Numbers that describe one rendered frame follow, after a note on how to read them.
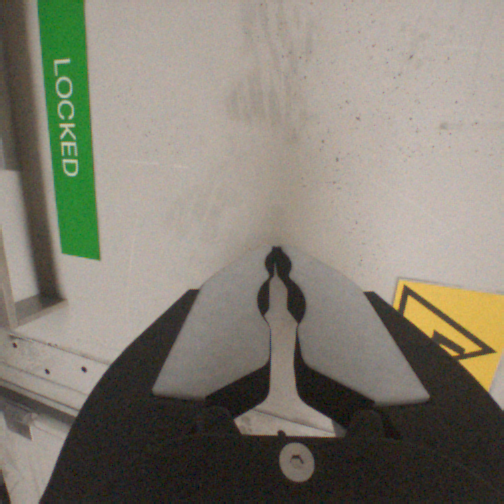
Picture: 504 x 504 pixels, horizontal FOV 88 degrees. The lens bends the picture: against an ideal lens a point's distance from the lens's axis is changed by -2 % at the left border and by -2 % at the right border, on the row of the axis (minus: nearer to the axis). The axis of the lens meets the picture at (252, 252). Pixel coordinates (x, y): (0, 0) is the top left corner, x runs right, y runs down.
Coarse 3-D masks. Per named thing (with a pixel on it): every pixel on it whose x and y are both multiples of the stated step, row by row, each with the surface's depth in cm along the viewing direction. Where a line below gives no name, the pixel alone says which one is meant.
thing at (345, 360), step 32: (288, 256) 11; (288, 288) 10; (320, 288) 9; (352, 288) 9; (320, 320) 8; (352, 320) 8; (320, 352) 7; (352, 352) 7; (384, 352) 7; (320, 384) 7; (352, 384) 6; (384, 384) 6; (416, 384) 6; (352, 416) 6
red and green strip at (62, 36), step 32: (64, 0) 14; (64, 32) 15; (64, 64) 15; (64, 96) 16; (64, 128) 16; (64, 160) 17; (64, 192) 17; (64, 224) 18; (96, 224) 17; (96, 256) 18
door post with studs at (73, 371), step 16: (0, 336) 33; (16, 336) 30; (0, 352) 33; (16, 352) 32; (32, 352) 31; (48, 352) 30; (64, 352) 30; (32, 368) 32; (48, 368) 31; (64, 368) 30; (80, 368) 29; (96, 368) 28; (80, 384) 30; (240, 416) 24; (256, 416) 24; (256, 432) 24; (272, 432) 24; (288, 432) 23; (304, 432) 23; (320, 432) 22
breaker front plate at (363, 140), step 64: (0, 0) 16; (128, 0) 13; (192, 0) 13; (256, 0) 12; (320, 0) 11; (384, 0) 10; (448, 0) 10; (0, 64) 16; (128, 64) 14; (192, 64) 13; (256, 64) 12; (320, 64) 12; (384, 64) 11; (448, 64) 10; (0, 128) 17; (128, 128) 15; (192, 128) 14; (256, 128) 13; (320, 128) 12; (384, 128) 12; (448, 128) 11; (0, 192) 19; (128, 192) 16; (192, 192) 15; (256, 192) 14; (320, 192) 13; (384, 192) 12; (448, 192) 11; (64, 256) 19; (128, 256) 17; (192, 256) 16; (320, 256) 14; (384, 256) 13; (448, 256) 12; (64, 320) 20; (128, 320) 18
